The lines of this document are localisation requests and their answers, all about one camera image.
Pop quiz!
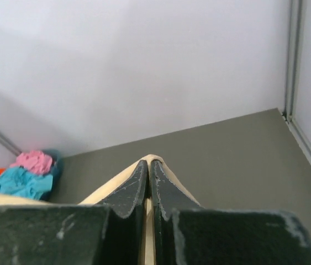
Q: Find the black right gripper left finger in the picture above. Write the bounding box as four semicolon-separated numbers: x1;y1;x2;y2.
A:
101;160;147;219

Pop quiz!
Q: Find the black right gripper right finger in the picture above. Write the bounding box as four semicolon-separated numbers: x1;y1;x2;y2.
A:
150;160;202;221

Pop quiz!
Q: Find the beige t shirt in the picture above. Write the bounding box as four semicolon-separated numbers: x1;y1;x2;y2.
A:
0;156;201;264

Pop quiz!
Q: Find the teal plastic basket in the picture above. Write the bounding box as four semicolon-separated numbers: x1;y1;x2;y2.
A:
40;149;64;201

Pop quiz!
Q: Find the pink t shirt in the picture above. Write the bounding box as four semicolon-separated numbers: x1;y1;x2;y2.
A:
9;150;54;175

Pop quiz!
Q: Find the cyan t shirt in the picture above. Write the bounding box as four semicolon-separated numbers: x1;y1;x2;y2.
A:
0;167;54;200

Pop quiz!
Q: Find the aluminium frame post right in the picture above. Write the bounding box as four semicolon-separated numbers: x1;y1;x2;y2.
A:
282;0;311;201

